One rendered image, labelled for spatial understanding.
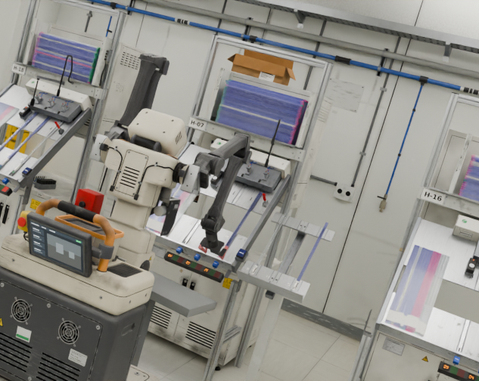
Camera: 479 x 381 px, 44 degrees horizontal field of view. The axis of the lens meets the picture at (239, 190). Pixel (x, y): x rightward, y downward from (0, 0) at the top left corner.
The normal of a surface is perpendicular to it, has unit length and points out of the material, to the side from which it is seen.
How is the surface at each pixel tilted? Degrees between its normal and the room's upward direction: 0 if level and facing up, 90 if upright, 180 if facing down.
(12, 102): 47
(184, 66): 90
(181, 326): 90
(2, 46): 90
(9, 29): 90
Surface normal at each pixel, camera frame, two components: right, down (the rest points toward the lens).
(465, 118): -0.37, 0.01
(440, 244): -0.06, -0.67
